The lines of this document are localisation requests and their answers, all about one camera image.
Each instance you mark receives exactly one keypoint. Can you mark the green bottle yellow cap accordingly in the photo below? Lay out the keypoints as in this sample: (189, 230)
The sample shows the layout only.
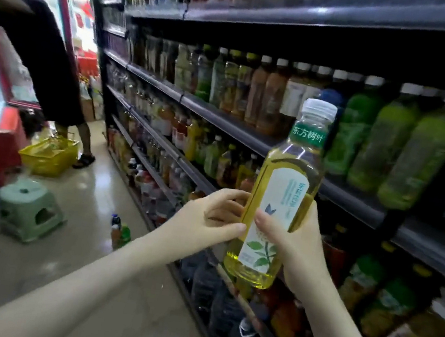
(126, 235)

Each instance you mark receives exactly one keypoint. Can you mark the orange bottle white cap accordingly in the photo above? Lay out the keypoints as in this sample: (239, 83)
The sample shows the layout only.
(115, 238)

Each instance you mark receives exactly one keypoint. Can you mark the drinks shelf unit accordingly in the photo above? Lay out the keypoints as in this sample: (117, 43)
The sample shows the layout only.
(213, 119)

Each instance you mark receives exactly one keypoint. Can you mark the yellow tea bottle white cap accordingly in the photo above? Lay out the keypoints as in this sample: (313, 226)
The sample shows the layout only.
(283, 184)

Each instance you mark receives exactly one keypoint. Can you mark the person's right hand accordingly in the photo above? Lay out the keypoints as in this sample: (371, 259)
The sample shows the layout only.
(305, 258)

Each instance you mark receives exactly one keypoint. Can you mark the green plastic stool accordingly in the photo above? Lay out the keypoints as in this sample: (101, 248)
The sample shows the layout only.
(29, 208)

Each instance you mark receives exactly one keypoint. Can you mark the person's left hand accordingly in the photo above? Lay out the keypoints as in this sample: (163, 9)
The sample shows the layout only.
(193, 224)

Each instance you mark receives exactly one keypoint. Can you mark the person's left forearm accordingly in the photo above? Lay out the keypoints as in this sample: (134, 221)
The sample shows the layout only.
(62, 292)

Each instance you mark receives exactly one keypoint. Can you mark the yellow plastic bag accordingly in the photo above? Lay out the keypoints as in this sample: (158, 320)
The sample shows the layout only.
(47, 158)

